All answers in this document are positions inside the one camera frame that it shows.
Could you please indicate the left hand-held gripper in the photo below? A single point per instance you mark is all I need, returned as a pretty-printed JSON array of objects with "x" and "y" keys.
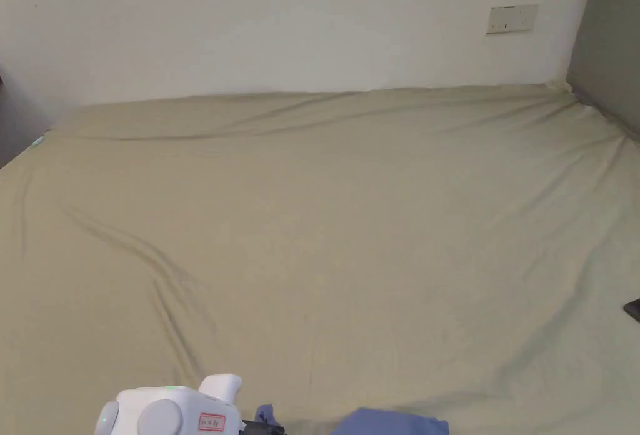
[{"x": 165, "y": 412}]

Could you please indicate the white wall socket panel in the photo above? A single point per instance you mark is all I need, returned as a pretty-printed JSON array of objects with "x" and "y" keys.
[{"x": 512, "y": 19}]

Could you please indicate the black phone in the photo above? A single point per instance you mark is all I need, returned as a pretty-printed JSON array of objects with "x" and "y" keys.
[{"x": 633, "y": 309}]

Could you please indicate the blue garment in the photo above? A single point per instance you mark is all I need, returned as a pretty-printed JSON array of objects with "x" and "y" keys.
[{"x": 395, "y": 424}]

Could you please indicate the bed with beige sheet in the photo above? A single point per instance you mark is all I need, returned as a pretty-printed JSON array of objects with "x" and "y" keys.
[{"x": 350, "y": 235}]

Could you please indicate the grey padded headboard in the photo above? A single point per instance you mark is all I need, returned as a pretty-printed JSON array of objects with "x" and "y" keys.
[{"x": 607, "y": 40}]

